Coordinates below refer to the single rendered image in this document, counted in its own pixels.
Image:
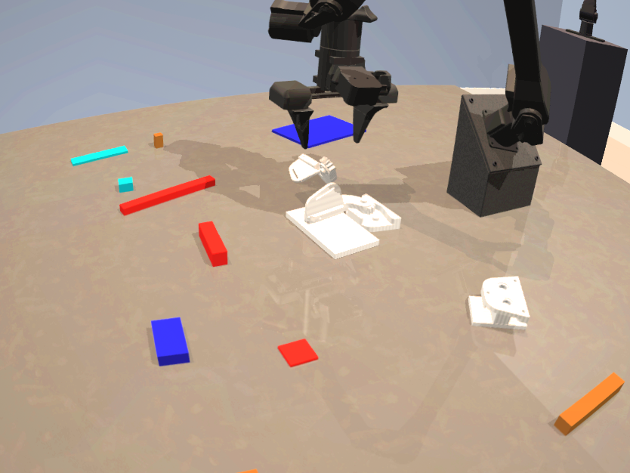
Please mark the red flat square plate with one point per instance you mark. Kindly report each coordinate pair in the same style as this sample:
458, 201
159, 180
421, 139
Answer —
297, 353

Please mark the orange rectangular bar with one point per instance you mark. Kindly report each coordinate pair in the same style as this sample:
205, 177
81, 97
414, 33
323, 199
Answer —
589, 404

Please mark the small cyan cube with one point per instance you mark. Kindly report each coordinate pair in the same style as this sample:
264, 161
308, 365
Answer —
125, 184

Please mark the orange-brown rectangular block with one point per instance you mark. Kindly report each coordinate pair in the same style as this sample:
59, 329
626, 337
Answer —
158, 140

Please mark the cyan flat rectangular plate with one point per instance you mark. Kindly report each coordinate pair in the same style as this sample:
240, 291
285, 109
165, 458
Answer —
99, 155

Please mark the blue rectangular block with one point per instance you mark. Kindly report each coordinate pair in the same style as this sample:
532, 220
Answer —
170, 342

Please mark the blue flat square plate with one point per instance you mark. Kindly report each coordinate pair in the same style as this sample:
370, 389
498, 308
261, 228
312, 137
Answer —
322, 130

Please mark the red rectangular block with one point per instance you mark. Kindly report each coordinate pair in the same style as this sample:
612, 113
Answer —
212, 244

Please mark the long red bar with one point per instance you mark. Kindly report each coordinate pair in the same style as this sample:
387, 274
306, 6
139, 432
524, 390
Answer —
165, 195

